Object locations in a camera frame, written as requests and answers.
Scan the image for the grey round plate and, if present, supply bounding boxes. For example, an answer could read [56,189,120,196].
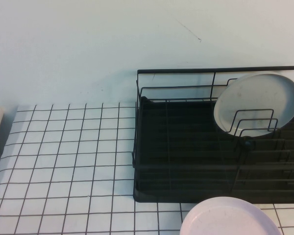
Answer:
[213,73,294,137]

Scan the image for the pink round plate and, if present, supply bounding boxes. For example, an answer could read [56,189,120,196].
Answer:
[180,197,282,235]

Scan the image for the black drip tray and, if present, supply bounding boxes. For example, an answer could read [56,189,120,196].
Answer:
[134,96,294,204]

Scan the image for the white black-grid tablecloth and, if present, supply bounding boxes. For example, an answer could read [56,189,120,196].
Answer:
[0,104,294,235]

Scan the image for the black wire dish rack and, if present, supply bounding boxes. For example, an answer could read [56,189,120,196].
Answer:
[131,65,294,204]

